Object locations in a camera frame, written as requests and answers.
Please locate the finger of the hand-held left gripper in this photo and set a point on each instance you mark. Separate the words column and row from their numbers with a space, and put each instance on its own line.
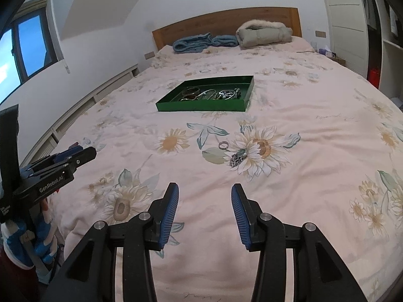
column 83, row 155
column 63, row 156

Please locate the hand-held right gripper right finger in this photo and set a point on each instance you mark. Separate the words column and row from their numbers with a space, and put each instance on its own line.
column 240, row 217

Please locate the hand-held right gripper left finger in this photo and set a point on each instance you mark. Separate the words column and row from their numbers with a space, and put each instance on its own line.
column 168, row 217

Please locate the dark ornate pendant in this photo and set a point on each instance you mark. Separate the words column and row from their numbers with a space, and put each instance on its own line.
column 238, row 158

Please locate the green tray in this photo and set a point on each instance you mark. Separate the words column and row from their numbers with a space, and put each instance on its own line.
column 201, row 106

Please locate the amber bangle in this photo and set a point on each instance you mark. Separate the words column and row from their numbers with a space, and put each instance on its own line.
column 189, row 98

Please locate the dark brown bangle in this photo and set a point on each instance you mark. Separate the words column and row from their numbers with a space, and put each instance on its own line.
column 190, row 90

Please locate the person's left forearm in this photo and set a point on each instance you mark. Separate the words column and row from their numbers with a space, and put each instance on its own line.
column 15, row 280

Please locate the person's left hand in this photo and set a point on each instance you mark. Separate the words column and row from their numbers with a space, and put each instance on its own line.
column 41, row 239

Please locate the dark framed window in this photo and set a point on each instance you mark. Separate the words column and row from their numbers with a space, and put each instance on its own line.
column 28, row 47

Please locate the floral bedsheet bed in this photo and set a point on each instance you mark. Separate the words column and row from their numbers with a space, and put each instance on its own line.
column 299, row 107

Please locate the folded blue blanket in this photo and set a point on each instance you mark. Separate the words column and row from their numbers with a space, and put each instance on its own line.
column 195, row 44

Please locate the beige fur-trimmed jacket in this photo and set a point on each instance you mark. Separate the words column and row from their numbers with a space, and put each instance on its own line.
column 264, row 34

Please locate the purple tissue box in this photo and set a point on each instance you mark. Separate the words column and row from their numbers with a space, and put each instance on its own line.
column 324, row 51

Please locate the wooden headboard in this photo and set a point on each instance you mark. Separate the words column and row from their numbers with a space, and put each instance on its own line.
column 220, row 22

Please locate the red container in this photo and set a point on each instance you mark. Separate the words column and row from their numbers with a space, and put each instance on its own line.
column 373, row 76

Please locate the white wardrobe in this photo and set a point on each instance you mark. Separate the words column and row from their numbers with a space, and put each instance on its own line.
column 346, row 22

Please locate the wall socket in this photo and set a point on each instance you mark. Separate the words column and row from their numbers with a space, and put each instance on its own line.
column 149, row 55
column 320, row 33

